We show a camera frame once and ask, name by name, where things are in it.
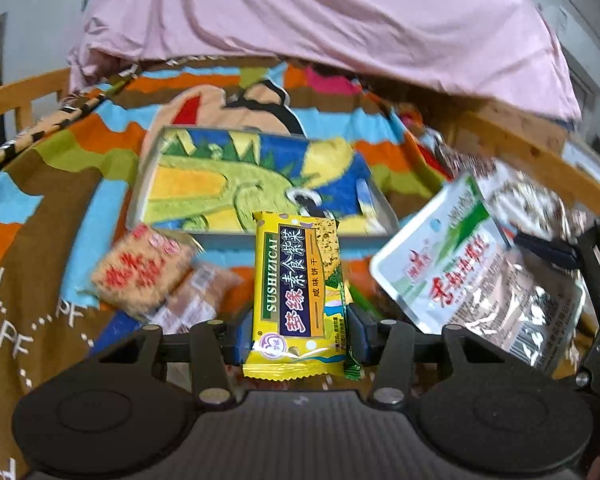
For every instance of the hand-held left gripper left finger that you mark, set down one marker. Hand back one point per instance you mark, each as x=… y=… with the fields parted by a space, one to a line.
x=241 y=340

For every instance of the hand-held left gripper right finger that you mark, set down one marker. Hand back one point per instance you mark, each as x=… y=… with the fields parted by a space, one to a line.
x=359 y=337

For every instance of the green stick snack packet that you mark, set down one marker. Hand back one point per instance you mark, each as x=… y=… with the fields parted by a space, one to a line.
x=353 y=367

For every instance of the brown snack bar packet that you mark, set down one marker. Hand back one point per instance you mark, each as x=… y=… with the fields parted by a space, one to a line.
x=200 y=295

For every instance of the yellow biscuit packet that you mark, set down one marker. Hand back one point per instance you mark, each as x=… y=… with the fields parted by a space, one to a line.
x=295 y=285

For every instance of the white green snack pouch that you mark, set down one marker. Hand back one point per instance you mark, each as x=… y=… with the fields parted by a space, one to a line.
x=455 y=260

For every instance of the silver tray dinosaur print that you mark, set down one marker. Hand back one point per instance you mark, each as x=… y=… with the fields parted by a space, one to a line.
x=205 y=185

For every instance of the wooden board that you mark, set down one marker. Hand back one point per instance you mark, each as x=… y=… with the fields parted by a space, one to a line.
x=520 y=135

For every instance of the rice cracker packet red print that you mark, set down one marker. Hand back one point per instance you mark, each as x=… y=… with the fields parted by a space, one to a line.
x=140 y=270

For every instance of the blue snack packet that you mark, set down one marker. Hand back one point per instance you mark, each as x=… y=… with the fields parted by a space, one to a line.
x=117 y=331

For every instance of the colourful printed blanket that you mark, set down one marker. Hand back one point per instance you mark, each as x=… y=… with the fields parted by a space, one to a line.
x=55 y=185

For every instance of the pink quilt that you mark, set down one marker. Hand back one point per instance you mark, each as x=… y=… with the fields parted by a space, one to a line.
x=330 y=20

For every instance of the wooden bed rail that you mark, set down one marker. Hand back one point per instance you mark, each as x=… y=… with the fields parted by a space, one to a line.
x=25 y=92

